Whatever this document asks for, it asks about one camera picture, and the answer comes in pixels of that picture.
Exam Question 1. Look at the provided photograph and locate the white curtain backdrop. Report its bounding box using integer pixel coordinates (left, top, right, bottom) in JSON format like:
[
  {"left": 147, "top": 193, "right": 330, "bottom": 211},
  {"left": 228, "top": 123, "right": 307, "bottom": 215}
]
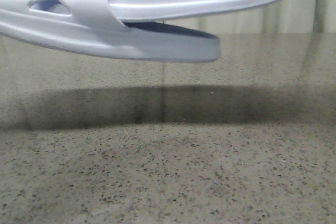
[{"left": 0, "top": 0, "right": 336, "bottom": 36}]

